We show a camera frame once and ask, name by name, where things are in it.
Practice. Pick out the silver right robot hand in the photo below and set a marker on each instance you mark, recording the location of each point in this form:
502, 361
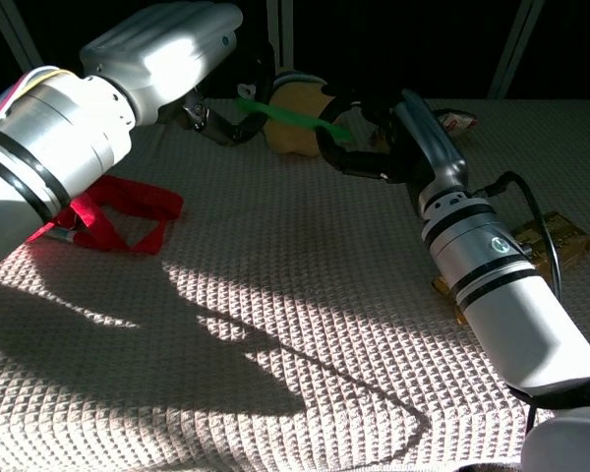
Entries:
435, 147

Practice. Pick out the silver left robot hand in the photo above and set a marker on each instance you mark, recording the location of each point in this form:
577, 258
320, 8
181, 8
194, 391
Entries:
167, 54

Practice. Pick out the green strap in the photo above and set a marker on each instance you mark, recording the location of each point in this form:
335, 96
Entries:
295, 118

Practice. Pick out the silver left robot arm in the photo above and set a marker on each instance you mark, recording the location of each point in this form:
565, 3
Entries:
54, 147

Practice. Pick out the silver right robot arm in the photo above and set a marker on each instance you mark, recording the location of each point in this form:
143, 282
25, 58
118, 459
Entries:
501, 290

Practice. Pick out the white red snack packet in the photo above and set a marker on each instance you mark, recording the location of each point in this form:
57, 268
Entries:
454, 123

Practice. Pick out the yellow plush toy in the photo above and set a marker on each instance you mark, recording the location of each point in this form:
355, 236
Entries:
295, 140

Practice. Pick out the golden foil package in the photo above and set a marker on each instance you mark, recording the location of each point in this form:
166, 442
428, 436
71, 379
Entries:
568, 236

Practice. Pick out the white waffle cloth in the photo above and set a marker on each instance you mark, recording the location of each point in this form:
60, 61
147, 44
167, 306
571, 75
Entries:
295, 295

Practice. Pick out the grey metal frame post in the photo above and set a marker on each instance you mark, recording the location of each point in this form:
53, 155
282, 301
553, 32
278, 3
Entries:
516, 44
285, 24
17, 29

